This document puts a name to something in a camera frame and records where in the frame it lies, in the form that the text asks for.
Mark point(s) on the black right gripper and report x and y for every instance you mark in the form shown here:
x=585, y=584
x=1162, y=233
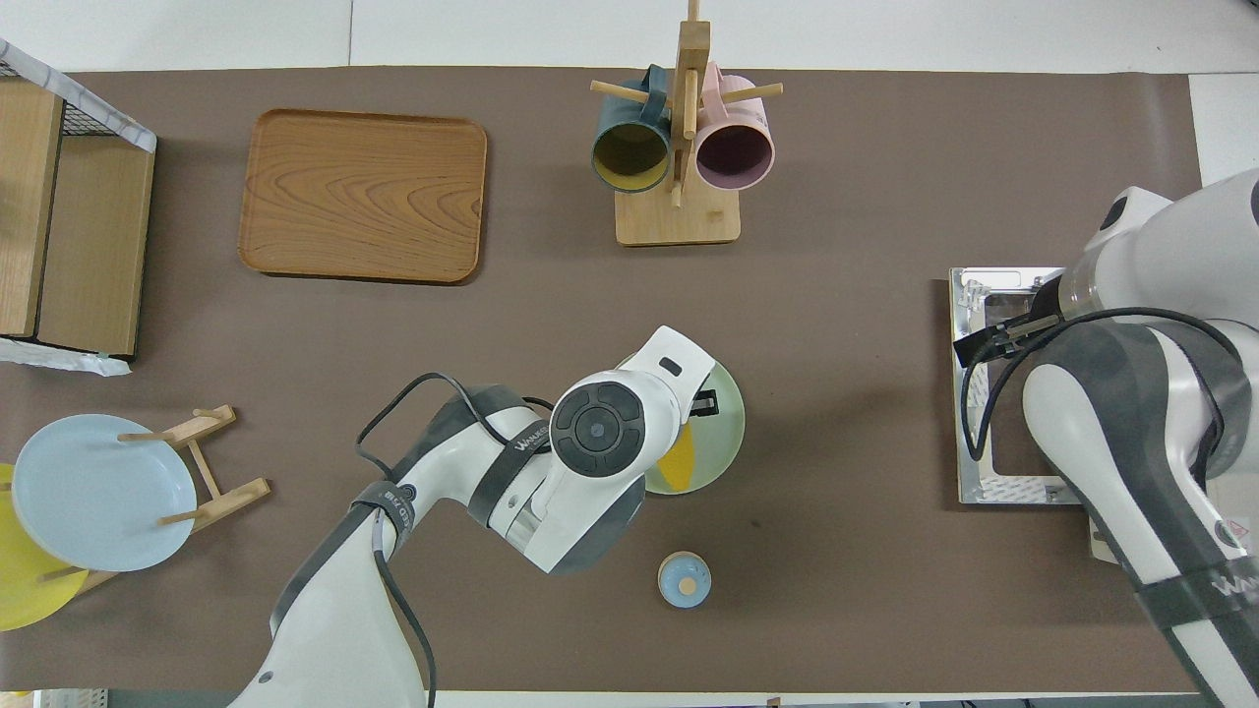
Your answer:
x=1028, y=327

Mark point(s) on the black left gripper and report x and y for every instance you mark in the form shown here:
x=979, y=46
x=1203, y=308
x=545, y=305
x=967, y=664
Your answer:
x=705, y=401

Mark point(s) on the pale green plate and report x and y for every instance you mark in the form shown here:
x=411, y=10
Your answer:
x=718, y=442

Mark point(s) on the yellow corn cob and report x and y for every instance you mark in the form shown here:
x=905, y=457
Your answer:
x=679, y=462

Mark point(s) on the toaster oven glass door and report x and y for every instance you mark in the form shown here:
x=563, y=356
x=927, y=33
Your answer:
x=1023, y=489

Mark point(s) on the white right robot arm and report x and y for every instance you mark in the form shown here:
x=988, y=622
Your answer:
x=1131, y=433

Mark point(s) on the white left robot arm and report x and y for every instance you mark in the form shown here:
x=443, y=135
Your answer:
x=325, y=610

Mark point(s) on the brown table mat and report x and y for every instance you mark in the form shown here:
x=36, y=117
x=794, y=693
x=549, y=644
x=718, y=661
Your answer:
x=836, y=295

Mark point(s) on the wooden mug tree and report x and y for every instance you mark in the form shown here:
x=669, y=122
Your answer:
x=679, y=221

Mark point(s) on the pink mug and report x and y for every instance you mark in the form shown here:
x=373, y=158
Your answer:
x=735, y=157

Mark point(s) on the dark teal mug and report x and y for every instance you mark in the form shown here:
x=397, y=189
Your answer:
x=629, y=157

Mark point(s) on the brown wooden tray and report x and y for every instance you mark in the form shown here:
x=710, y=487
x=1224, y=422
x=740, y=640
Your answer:
x=364, y=197

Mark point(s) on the wooden plate rack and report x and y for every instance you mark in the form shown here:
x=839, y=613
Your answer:
x=231, y=497

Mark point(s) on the light blue plate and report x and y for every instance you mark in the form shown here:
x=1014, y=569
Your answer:
x=98, y=492

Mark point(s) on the yellow plate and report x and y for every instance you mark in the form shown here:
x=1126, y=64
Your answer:
x=25, y=590

